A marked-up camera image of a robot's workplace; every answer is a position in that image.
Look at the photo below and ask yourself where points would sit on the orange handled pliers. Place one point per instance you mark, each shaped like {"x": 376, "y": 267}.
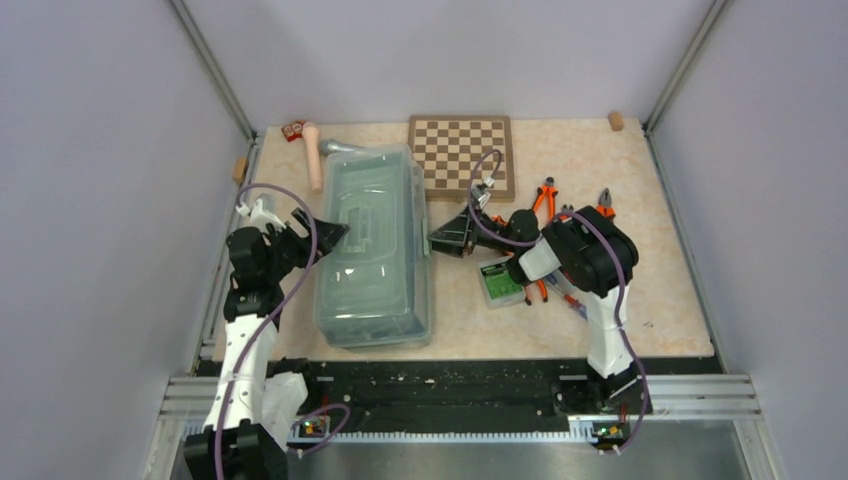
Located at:
{"x": 604, "y": 204}

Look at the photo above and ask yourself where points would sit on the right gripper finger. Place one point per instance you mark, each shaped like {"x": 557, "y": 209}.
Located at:
{"x": 451, "y": 244}
{"x": 461, "y": 227}

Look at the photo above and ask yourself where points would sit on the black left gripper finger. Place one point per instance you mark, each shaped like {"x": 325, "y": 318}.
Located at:
{"x": 327, "y": 235}
{"x": 301, "y": 228}

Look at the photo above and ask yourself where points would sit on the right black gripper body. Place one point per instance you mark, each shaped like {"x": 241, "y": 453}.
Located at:
{"x": 494, "y": 243}

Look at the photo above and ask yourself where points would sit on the aluminium frame post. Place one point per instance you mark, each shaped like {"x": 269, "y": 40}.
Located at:
{"x": 696, "y": 45}
{"x": 211, "y": 68}

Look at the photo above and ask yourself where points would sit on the wooden chessboard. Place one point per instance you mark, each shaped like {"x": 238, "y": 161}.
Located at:
{"x": 455, "y": 151}

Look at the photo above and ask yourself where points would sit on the green screw bit box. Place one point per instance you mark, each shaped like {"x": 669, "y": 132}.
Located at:
{"x": 498, "y": 288}

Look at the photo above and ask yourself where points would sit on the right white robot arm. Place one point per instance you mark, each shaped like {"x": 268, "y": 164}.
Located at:
{"x": 597, "y": 259}

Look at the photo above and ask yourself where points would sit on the aluminium frame post right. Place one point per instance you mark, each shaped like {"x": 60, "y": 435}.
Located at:
{"x": 696, "y": 45}

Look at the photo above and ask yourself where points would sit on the wooden handle hammer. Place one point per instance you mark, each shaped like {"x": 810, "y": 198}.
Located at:
{"x": 317, "y": 148}

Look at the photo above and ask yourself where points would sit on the small red printed box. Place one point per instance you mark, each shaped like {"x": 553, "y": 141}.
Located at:
{"x": 293, "y": 130}

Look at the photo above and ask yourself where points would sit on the green plastic tool box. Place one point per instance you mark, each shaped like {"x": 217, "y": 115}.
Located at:
{"x": 374, "y": 289}

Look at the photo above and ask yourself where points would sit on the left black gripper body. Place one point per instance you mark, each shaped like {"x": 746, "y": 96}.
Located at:
{"x": 289, "y": 251}

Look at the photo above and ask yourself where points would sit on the aluminium frame post left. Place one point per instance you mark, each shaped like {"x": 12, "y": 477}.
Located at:
{"x": 211, "y": 68}

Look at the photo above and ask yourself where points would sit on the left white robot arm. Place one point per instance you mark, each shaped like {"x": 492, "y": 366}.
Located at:
{"x": 246, "y": 432}

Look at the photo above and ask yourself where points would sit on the small orange pliers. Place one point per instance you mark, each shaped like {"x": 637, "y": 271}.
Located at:
{"x": 566, "y": 211}

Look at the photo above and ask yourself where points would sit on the orange diagonal cutters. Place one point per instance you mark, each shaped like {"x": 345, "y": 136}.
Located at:
{"x": 544, "y": 205}

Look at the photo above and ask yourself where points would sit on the wooden block at left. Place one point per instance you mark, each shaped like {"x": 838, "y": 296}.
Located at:
{"x": 239, "y": 171}

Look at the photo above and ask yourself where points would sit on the blue handled screwdriver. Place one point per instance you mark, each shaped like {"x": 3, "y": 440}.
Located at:
{"x": 573, "y": 302}

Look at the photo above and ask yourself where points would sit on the orange long nose pliers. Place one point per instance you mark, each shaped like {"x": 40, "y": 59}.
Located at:
{"x": 538, "y": 285}

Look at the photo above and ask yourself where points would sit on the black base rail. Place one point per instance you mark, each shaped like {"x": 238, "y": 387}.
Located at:
{"x": 450, "y": 396}

